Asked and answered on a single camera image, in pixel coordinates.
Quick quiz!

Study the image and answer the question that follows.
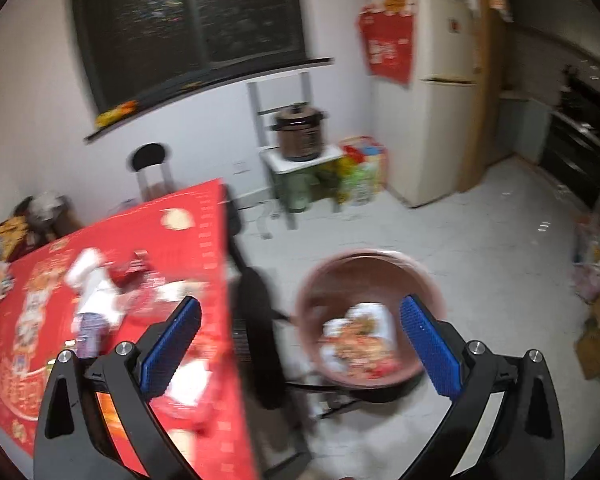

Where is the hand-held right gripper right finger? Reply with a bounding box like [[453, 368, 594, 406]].
[[399, 295, 566, 480]]

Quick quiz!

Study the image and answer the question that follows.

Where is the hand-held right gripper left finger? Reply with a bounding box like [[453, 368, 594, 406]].
[[32, 296, 202, 480]]

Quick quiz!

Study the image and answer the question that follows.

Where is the white tissue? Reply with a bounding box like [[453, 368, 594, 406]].
[[170, 347, 217, 407]]

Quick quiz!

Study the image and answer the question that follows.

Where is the clear plastic wrapper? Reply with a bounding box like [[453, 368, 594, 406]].
[[130, 280, 213, 323]]

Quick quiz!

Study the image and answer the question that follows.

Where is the printed food wrapper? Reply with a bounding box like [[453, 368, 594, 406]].
[[320, 302, 406, 381]]

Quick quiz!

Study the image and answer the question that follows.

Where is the red packet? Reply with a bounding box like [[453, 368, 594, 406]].
[[111, 250, 153, 288]]

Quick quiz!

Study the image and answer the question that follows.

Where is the dark chair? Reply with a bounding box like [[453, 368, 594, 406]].
[[232, 260, 331, 426]]

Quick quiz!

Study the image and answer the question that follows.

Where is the red printed tablecloth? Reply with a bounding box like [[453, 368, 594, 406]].
[[0, 177, 258, 480]]

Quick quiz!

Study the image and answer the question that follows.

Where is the grey plastic bag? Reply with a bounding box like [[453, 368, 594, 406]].
[[27, 191, 68, 226]]

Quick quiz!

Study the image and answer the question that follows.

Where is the colourful shopping bag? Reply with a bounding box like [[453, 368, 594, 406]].
[[339, 136, 388, 207]]

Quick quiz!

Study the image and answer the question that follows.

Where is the pile of plastic bags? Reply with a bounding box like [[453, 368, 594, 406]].
[[572, 215, 600, 303]]

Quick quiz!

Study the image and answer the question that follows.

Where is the yellow printed packet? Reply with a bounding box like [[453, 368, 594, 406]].
[[0, 215, 31, 252]]

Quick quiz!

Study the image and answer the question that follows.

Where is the cream fridge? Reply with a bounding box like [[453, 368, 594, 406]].
[[370, 0, 478, 208]]

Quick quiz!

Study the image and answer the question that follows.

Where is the orange packet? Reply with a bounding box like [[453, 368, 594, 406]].
[[95, 101, 138, 128]]

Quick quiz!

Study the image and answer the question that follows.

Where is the brown pressure cooker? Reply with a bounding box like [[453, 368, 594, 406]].
[[273, 103, 329, 162]]

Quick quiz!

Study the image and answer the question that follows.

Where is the black kitchen appliance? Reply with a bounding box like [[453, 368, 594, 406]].
[[537, 72, 600, 208]]

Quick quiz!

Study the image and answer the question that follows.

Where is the black window sill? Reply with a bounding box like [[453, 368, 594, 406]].
[[83, 56, 335, 142]]

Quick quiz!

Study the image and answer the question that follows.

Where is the red printed bag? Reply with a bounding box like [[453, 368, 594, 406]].
[[356, 0, 417, 88]]

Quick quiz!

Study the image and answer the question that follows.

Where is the dark window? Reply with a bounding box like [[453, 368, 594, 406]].
[[70, 0, 306, 116]]

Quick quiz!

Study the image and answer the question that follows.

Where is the wooden door frame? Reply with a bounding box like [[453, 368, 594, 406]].
[[457, 0, 508, 192]]

